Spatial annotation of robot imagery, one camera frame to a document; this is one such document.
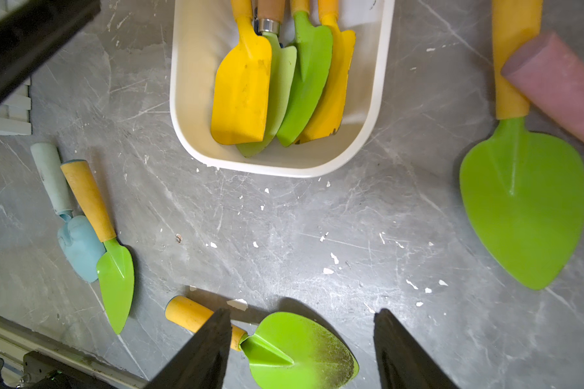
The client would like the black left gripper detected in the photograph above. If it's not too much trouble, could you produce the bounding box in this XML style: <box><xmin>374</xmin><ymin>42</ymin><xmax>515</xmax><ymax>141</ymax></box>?
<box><xmin>0</xmin><ymin>0</ymin><xmax>101</xmax><ymax>105</ymax></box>

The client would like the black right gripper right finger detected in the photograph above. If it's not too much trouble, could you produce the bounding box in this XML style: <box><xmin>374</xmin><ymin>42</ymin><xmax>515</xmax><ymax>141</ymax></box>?
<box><xmin>373</xmin><ymin>309</ymin><xmax>457</xmax><ymax>388</ymax></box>

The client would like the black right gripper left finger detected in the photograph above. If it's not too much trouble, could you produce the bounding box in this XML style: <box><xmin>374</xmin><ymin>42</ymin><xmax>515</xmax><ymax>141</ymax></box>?
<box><xmin>146</xmin><ymin>309</ymin><xmax>232</xmax><ymax>388</ymax></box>

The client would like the light blue shovel pale handle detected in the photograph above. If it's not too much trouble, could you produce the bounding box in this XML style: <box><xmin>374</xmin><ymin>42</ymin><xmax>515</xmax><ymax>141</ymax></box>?
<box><xmin>30</xmin><ymin>143</ymin><xmax>105</xmax><ymax>283</ymax></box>

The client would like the yellow scoop with yellow handle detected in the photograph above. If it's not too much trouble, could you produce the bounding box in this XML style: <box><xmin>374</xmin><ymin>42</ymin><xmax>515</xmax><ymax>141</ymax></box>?
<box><xmin>211</xmin><ymin>0</ymin><xmax>272</xmax><ymax>145</ymax></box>

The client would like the yellow square shovel yellow handle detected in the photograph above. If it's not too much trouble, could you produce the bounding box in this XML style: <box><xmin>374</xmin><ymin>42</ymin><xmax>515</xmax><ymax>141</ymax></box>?
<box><xmin>296</xmin><ymin>0</ymin><xmax>356</xmax><ymax>144</ymax></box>

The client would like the light green trowel wooden handle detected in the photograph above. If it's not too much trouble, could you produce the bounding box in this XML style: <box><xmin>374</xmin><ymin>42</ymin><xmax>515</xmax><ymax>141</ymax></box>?
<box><xmin>237</xmin><ymin>0</ymin><xmax>298</xmax><ymax>158</ymax></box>

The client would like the green leaf shovel yellow handle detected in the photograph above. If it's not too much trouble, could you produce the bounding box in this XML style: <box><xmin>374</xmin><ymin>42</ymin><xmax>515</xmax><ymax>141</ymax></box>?
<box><xmin>277</xmin><ymin>1</ymin><xmax>334</xmax><ymax>147</ymax></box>

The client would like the purple shovel pink handle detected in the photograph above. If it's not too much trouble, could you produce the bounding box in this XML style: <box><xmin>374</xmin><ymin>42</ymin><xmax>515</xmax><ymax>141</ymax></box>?
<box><xmin>501</xmin><ymin>31</ymin><xmax>584</xmax><ymax>143</ymax></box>

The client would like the white plastic storage box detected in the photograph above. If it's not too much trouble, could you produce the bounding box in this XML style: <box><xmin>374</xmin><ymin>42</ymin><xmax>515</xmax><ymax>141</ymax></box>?
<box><xmin>170</xmin><ymin>1</ymin><xmax>395</xmax><ymax>178</ymax></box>

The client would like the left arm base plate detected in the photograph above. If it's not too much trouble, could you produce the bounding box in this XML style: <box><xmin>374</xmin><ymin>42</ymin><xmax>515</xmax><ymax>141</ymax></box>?
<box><xmin>23</xmin><ymin>351</ymin><xmax>113</xmax><ymax>388</ymax></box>

